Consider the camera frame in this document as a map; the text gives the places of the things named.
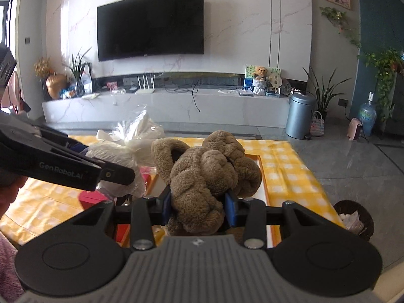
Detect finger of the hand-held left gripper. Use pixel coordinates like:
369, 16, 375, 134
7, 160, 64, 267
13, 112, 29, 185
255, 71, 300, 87
32, 125, 90, 156
99, 160, 136, 186

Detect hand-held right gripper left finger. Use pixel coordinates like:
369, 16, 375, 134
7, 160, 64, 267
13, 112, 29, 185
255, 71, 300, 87
71, 191, 173, 250

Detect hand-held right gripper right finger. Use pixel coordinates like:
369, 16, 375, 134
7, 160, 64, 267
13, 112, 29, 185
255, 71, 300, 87
223, 191, 343, 249

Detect orange cardboard box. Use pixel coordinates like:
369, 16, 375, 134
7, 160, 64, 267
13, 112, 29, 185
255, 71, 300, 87
143, 153, 280, 250

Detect white translucent mesh bag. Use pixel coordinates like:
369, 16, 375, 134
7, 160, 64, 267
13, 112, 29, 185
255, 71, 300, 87
85, 110, 166, 198

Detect brown plush cloth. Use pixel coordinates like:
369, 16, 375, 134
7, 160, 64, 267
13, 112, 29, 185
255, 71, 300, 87
151, 129, 262, 236

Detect red square box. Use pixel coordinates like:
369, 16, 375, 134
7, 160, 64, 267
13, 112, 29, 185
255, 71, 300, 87
78, 190, 111, 211

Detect gold vase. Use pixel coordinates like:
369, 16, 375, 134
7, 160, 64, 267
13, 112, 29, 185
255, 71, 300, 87
46, 73, 68, 100

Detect yellow checked tablecloth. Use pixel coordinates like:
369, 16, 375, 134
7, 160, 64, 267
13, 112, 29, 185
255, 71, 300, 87
0, 134, 335, 247

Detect green plant in glass vase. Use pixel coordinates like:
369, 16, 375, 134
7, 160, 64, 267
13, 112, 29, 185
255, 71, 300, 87
63, 47, 92, 97

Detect white router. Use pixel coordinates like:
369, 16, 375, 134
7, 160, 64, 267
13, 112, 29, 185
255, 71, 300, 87
136, 74, 156, 94

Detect dried flowers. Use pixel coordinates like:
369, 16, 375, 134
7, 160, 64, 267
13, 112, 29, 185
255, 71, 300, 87
34, 57, 54, 79

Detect white marble television console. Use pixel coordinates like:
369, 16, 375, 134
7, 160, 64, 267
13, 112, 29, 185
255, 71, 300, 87
42, 87, 290, 130

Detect dark wicker waste basket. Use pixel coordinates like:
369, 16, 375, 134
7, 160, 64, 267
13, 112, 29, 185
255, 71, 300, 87
334, 200, 375, 241

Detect grey metal trash can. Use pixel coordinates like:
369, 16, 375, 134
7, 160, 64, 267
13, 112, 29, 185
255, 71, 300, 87
285, 93, 317, 140

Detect woven basket bag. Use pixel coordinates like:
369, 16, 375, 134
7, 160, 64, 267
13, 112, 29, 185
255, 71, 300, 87
309, 111, 325, 137

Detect round paper fan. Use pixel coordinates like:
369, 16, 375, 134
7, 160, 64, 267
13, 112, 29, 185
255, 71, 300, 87
268, 72, 282, 93

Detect brown teddy bear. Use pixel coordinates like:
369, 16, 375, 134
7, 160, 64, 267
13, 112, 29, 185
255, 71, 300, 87
252, 66, 269, 96

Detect green drawing board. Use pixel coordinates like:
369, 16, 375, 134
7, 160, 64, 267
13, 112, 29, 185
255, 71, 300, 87
244, 64, 282, 93

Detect pink heater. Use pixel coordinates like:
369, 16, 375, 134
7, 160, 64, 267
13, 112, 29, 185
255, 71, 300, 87
346, 118, 363, 141

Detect long-leaf potted plant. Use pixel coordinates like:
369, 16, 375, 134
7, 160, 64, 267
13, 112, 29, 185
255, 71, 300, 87
302, 66, 352, 120

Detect blue water bottle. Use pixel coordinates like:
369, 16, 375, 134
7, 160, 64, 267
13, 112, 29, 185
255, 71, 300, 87
357, 91, 377, 137

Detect dark grey cabinet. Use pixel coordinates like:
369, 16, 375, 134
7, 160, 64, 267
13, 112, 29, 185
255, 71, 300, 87
383, 69, 404, 136

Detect potted vine plant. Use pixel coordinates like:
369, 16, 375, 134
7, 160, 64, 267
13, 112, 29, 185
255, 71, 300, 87
358, 49, 404, 122

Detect hanging vine plant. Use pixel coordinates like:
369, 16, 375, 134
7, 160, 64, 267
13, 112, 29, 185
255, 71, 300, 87
319, 6, 362, 49

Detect black cable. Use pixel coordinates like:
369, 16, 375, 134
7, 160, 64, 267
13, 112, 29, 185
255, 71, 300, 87
191, 82, 203, 112

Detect black wall television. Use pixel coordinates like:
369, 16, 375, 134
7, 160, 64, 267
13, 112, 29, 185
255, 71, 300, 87
96, 0, 205, 63

